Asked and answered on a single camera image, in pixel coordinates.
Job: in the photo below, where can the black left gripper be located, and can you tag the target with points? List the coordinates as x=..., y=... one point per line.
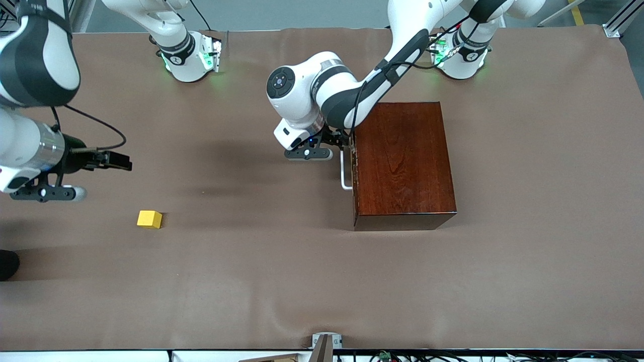
x=336, y=136

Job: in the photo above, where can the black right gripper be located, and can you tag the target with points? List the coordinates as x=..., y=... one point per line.
x=76, y=154

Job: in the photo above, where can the yellow floor tape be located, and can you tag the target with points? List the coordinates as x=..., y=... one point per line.
x=577, y=12

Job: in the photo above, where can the aluminium frame profile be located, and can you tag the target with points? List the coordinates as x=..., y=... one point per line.
x=621, y=17
x=75, y=17

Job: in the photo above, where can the black round object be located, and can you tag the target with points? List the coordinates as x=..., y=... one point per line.
x=7, y=265

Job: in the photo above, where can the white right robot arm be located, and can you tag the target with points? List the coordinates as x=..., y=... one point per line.
x=40, y=60

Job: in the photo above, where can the yellow block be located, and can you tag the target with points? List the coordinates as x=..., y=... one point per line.
x=149, y=219

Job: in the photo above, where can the small metal bracket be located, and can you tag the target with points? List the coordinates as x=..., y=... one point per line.
x=327, y=338

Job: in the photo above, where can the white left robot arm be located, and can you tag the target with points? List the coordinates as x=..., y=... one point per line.
x=302, y=100

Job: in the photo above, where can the dark wooden cabinet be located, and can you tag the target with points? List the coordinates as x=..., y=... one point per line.
x=402, y=161

